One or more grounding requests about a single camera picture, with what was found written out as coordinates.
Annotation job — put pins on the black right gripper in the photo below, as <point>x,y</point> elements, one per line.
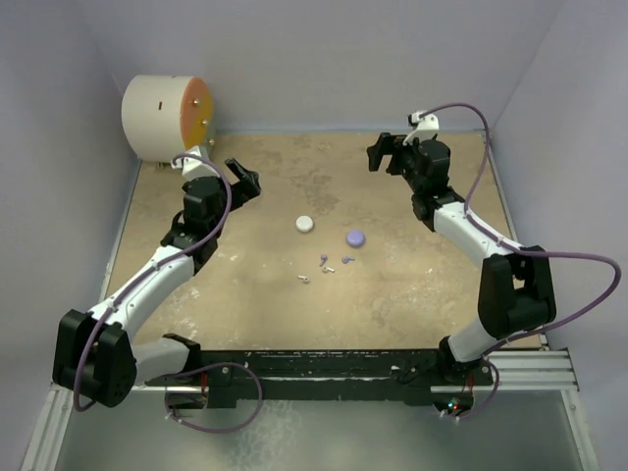
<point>385,146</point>

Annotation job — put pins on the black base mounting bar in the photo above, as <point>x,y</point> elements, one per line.
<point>414,377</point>

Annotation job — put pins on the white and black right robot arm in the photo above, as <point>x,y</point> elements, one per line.
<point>516,291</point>

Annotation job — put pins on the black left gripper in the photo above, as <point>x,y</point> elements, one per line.
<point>243,189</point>

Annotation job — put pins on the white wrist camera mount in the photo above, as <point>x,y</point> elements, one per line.
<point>423,125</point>
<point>197,166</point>

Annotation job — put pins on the white cylinder with orange face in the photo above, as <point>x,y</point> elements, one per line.
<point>163,116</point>

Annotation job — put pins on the purple earbud charging case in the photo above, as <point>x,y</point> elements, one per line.
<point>355,238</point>

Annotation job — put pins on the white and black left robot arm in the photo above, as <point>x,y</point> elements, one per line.
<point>94,355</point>

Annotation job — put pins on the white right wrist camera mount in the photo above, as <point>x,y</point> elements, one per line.
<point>423,125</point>

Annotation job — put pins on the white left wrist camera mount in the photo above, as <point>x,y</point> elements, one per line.
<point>197,166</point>

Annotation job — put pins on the white earbud charging case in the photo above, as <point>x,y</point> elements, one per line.
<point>304,224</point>

